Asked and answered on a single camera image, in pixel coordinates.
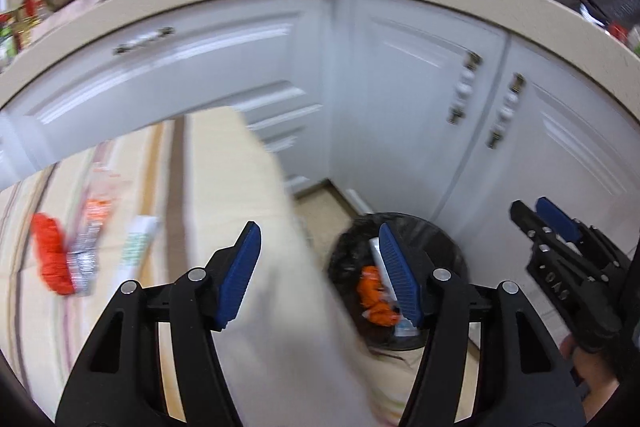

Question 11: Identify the wide white cabinet front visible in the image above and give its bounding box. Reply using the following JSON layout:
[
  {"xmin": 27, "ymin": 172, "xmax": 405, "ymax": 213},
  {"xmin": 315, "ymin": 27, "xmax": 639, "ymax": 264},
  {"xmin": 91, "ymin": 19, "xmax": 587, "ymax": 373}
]
[{"xmin": 0, "ymin": 0, "xmax": 333, "ymax": 192}]

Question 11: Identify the narrow white cabinet door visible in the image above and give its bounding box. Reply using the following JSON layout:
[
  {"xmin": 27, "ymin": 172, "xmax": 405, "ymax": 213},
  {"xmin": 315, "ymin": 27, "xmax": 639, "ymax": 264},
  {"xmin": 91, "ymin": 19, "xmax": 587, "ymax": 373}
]
[{"xmin": 335, "ymin": 0, "xmax": 508, "ymax": 218}]

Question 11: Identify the cluster of condiment bottles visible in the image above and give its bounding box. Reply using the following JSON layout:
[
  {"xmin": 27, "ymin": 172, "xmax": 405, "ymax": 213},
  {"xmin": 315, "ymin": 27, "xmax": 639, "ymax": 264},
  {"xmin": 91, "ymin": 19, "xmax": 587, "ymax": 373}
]
[{"xmin": 0, "ymin": 0, "xmax": 51, "ymax": 72}]

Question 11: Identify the clear plastic wrapper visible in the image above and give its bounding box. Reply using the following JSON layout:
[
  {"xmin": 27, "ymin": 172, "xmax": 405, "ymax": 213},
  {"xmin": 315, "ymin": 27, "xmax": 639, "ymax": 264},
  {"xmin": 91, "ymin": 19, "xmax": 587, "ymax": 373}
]
[{"xmin": 394, "ymin": 314, "xmax": 418, "ymax": 338}]

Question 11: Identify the black trash bag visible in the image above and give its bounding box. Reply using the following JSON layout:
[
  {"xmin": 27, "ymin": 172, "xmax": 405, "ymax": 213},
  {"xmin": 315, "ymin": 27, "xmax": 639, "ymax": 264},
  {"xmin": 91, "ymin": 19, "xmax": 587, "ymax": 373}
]
[{"xmin": 330, "ymin": 214, "xmax": 451, "ymax": 348}]

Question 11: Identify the striped beige tablecloth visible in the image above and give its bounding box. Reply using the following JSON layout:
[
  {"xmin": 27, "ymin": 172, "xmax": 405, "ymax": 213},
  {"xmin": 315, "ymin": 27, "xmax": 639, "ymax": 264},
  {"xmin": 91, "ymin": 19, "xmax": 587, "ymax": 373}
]
[{"xmin": 0, "ymin": 106, "xmax": 436, "ymax": 427}]

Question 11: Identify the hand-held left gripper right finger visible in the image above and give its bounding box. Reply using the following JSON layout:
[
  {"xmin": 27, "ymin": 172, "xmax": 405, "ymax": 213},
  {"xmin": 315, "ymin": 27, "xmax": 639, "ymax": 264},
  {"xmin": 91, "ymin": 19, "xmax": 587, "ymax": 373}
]
[{"xmin": 378, "ymin": 223, "xmax": 587, "ymax": 427}]

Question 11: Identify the red-orange wrapper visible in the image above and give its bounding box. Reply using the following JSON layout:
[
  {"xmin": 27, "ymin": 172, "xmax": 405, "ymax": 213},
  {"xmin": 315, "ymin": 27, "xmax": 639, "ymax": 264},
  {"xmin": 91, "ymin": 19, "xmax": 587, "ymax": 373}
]
[{"xmin": 30, "ymin": 213, "xmax": 76, "ymax": 295}]

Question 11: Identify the horizontal cabinet handle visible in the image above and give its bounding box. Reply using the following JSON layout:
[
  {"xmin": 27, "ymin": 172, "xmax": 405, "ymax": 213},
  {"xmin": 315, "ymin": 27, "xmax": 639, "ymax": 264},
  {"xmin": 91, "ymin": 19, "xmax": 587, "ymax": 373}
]
[{"xmin": 112, "ymin": 27, "xmax": 176, "ymax": 56}]

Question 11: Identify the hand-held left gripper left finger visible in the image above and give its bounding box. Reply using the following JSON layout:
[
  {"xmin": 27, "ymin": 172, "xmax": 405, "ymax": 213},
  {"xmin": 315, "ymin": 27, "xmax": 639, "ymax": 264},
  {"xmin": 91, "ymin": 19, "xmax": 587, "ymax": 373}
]
[{"xmin": 55, "ymin": 221, "xmax": 262, "ymax": 427}]

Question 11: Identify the clear wrapper with orange print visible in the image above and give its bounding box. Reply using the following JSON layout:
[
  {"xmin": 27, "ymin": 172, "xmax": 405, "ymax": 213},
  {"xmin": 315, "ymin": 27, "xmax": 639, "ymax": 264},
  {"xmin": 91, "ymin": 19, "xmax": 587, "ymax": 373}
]
[{"xmin": 75, "ymin": 142, "xmax": 126, "ymax": 248}]

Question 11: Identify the person's right hand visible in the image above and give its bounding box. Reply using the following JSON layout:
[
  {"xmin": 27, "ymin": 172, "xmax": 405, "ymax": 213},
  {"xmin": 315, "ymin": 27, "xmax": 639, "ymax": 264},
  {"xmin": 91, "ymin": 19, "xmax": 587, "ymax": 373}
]
[{"xmin": 559, "ymin": 334, "xmax": 621, "ymax": 418}]

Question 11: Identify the vertical white cabinet handle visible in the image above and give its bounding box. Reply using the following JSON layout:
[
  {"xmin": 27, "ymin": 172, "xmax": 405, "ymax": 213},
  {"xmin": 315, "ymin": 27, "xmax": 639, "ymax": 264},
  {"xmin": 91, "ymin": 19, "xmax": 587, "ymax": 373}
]
[
  {"xmin": 487, "ymin": 74, "xmax": 526, "ymax": 150},
  {"xmin": 446, "ymin": 53, "xmax": 482, "ymax": 124}
]

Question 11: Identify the broad white cabinet door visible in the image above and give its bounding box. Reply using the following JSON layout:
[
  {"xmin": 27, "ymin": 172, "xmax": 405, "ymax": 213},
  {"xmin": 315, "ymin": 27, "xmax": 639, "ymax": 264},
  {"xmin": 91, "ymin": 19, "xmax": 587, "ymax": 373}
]
[{"xmin": 435, "ymin": 39, "xmax": 640, "ymax": 258}]

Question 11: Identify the silver foil wrapper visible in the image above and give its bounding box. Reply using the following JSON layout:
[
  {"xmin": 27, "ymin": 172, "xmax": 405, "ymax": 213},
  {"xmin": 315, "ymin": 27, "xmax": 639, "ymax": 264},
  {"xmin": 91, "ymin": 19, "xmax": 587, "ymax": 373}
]
[{"xmin": 65, "ymin": 227, "xmax": 103, "ymax": 298}]

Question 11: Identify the white box with green print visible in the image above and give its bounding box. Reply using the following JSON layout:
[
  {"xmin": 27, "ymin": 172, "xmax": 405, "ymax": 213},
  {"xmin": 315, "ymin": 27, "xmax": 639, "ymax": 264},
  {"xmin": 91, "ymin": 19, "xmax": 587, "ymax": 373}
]
[{"xmin": 117, "ymin": 215, "xmax": 161, "ymax": 280}]

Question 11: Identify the dark round trash can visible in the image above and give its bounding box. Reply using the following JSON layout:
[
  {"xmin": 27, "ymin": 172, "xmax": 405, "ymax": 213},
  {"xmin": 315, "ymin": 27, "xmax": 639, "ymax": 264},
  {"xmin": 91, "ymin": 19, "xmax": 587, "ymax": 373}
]
[{"xmin": 327, "ymin": 213, "xmax": 471, "ymax": 353}]

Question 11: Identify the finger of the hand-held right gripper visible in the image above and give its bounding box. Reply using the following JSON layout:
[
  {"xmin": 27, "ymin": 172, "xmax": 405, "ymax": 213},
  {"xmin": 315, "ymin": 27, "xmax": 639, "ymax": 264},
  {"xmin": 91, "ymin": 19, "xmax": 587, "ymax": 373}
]
[
  {"xmin": 509, "ymin": 200, "xmax": 556, "ymax": 253},
  {"xmin": 535, "ymin": 197, "xmax": 631, "ymax": 270}
]

